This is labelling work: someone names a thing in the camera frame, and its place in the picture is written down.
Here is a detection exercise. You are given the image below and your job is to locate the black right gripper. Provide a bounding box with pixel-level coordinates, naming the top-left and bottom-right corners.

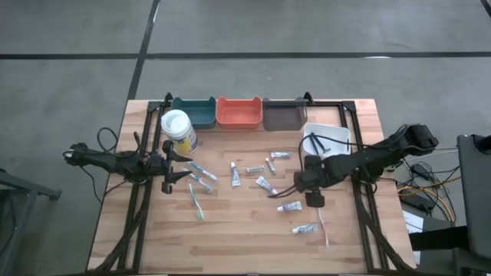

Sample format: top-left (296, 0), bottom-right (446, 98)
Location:
top-left (267, 155), bottom-right (330, 199)

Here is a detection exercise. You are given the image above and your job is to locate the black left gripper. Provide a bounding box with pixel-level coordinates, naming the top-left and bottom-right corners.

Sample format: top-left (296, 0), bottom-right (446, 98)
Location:
top-left (150, 140), bottom-right (193, 195)

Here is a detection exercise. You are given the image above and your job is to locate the small white toothpaste tube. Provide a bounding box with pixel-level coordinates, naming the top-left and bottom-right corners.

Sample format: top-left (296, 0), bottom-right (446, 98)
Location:
top-left (229, 161), bottom-right (242, 188)
top-left (276, 200), bottom-right (303, 213)

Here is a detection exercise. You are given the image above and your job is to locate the Crest Brilliance toothpaste tube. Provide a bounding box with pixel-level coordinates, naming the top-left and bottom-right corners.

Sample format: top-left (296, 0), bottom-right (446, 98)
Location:
top-left (255, 175), bottom-right (278, 196)

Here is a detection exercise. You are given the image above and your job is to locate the toothpaste tube with red patch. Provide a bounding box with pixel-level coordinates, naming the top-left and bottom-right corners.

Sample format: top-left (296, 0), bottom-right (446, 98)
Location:
top-left (292, 224), bottom-right (319, 235)

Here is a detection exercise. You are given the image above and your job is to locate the Lysol wipes canister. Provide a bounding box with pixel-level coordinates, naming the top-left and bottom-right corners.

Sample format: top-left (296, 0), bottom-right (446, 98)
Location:
top-left (160, 109), bottom-right (199, 156)

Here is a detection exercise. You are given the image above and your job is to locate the red toothbrush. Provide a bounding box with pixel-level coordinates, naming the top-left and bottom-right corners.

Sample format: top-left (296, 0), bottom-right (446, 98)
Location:
top-left (316, 207), bottom-right (330, 248)

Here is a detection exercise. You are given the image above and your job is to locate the wrapped green toothbrush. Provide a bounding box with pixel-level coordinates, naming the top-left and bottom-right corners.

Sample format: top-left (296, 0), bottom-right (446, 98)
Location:
top-left (186, 182), bottom-right (206, 222)

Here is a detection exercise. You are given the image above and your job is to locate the teal plastic bin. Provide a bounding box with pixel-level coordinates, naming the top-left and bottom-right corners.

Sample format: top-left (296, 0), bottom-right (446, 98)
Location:
top-left (170, 96), bottom-right (217, 130)

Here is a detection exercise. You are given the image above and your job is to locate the translucent grey plastic bin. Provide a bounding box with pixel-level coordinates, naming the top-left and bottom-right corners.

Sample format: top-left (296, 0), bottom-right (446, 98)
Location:
top-left (262, 97), bottom-right (308, 133)

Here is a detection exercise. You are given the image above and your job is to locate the white plastic bin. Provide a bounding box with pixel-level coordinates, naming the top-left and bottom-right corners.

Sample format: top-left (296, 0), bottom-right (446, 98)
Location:
top-left (302, 122), bottom-right (352, 158)

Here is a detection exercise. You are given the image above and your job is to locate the orange plastic bin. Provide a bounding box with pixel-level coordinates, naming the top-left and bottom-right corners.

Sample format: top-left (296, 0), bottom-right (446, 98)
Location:
top-left (216, 96), bottom-right (264, 130)

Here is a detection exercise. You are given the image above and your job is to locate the white paper sheet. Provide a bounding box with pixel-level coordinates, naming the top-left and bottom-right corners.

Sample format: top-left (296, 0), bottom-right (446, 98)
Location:
top-left (402, 209), bottom-right (425, 235)

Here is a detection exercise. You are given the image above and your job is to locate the black power adapter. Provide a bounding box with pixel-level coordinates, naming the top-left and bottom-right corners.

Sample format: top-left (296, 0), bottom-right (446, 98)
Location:
top-left (402, 193), bottom-right (437, 214)

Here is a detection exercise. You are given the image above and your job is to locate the grey metal stand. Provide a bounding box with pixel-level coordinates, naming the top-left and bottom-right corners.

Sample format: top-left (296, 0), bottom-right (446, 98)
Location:
top-left (0, 168), bottom-right (62, 276)

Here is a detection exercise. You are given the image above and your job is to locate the dark grey equipment panel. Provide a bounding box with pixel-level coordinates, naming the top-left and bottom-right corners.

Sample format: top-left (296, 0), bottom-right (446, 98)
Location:
top-left (455, 133), bottom-right (491, 261)

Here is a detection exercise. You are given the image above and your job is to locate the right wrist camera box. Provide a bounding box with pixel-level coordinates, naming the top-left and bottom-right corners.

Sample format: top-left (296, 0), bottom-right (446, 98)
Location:
top-left (305, 190), bottom-right (326, 209)

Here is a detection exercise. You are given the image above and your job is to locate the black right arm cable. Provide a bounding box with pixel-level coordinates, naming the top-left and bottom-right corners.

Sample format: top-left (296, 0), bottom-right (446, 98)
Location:
top-left (298, 133), bottom-right (371, 164)

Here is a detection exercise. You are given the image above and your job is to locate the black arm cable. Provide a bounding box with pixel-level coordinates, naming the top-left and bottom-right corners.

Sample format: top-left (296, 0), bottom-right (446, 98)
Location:
top-left (298, 133), bottom-right (371, 164)
top-left (78, 126), bottom-right (127, 204)

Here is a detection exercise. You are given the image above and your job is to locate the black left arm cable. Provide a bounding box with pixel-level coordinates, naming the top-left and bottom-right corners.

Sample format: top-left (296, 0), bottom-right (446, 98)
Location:
top-left (78, 126), bottom-right (127, 204)

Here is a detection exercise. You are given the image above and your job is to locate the black aluminium frame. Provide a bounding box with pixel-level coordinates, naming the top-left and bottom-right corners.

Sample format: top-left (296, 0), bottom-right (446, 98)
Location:
top-left (87, 91), bottom-right (417, 275)

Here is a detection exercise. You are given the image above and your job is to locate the black cable tangle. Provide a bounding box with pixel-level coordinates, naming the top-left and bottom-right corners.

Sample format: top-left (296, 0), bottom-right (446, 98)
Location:
top-left (394, 147), bottom-right (461, 185)

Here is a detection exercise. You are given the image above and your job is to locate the yellow cable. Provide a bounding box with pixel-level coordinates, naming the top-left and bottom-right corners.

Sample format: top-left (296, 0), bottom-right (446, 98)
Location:
top-left (397, 176), bottom-right (461, 223)

